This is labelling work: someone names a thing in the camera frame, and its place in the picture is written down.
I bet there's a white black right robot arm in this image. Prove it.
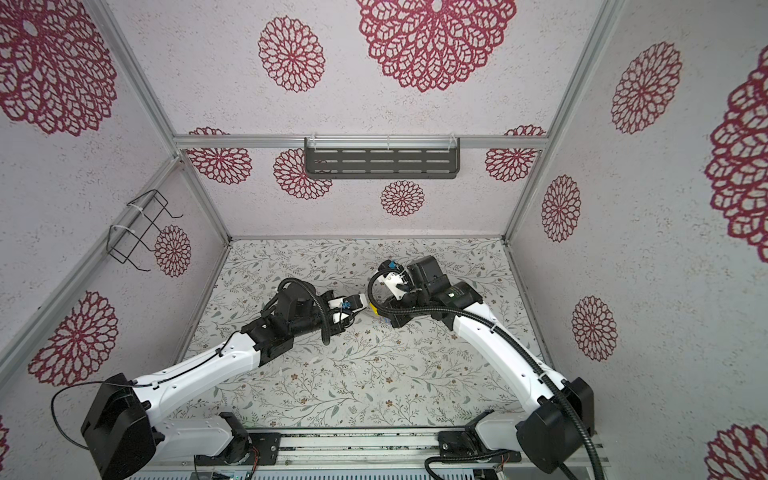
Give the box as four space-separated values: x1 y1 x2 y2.
366 256 605 479

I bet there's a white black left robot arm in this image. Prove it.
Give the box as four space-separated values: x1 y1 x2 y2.
81 278 367 479

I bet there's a black corrugated left cable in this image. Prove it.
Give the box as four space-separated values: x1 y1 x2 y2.
277 277 332 347

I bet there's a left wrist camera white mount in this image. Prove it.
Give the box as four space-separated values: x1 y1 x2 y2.
328 293 368 312

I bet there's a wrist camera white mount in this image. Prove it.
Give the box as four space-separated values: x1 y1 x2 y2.
328 293 368 312
378 259 416 301

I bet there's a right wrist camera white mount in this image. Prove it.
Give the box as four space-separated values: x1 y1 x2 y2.
378 259 416 301

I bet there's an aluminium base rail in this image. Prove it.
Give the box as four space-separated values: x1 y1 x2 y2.
128 427 607 480

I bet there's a dark grey wall shelf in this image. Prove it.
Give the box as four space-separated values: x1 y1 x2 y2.
304 137 461 180

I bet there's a black wire wall rack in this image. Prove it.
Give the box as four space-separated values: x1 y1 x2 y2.
105 189 183 273

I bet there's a thin black left cable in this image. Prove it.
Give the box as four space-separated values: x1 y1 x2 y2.
50 332 238 451

